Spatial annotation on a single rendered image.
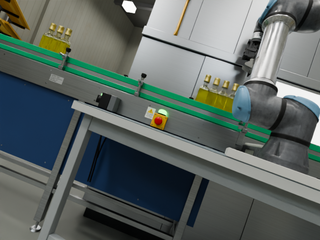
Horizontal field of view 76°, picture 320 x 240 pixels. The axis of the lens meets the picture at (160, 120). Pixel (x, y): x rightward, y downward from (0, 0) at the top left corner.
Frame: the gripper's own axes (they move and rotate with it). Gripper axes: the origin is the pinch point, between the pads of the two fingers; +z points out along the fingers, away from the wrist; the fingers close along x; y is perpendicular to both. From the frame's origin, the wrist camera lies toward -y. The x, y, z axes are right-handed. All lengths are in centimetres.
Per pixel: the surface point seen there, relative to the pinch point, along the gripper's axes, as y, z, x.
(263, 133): -16.3, 32.2, 2.7
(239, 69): 5.4, -5.1, -11.4
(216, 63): 21.2, -4.8, -10.0
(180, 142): 24, 51, 58
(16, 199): 116, 123, 5
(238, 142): -2.5, 42.5, 15.4
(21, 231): 90, 123, 26
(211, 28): 31.6, -28.1, -11.9
